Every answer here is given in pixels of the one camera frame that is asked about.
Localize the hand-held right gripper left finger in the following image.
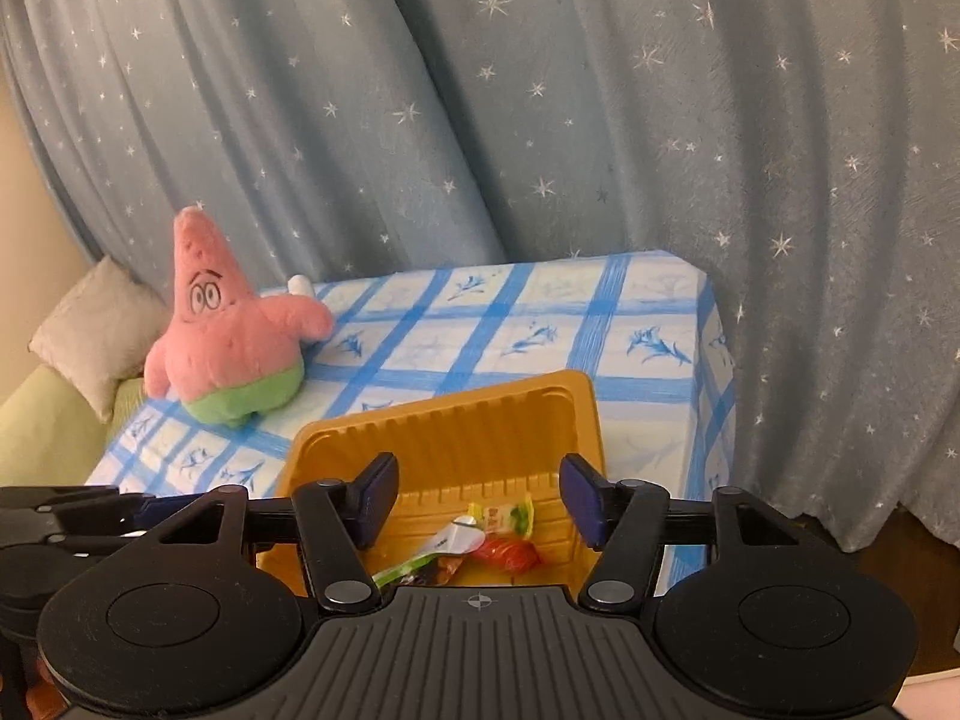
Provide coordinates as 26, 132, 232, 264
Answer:
142, 452, 401, 611

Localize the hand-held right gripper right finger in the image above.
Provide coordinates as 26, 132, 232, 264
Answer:
560, 454, 815, 612

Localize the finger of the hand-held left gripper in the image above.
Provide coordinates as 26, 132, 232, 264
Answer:
0, 529, 128, 562
0, 486, 177, 533

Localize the green yellow candy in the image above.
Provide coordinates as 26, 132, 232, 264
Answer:
466, 491, 535, 539

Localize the silver green snack packet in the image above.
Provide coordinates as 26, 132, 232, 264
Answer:
371, 516, 487, 592

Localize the red snack packet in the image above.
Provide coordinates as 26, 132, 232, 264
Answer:
471, 534, 541, 572

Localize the golden plastic tray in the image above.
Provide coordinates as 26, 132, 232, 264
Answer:
255, 369, 607, 601

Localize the yellow-green covered sofa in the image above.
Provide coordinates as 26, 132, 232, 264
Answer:
0, 367, 151, 488

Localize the beige pillow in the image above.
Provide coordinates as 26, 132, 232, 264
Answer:
28, 255, 172, 423

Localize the blue checked tablecloth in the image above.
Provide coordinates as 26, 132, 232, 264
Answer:
82, 249, 740, 601

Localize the pink starfish plush toy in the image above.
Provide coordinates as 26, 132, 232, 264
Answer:
144, 206, 336, 428

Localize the grey star-print curtain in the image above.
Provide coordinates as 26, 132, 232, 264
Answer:
0, 0, 960, 552

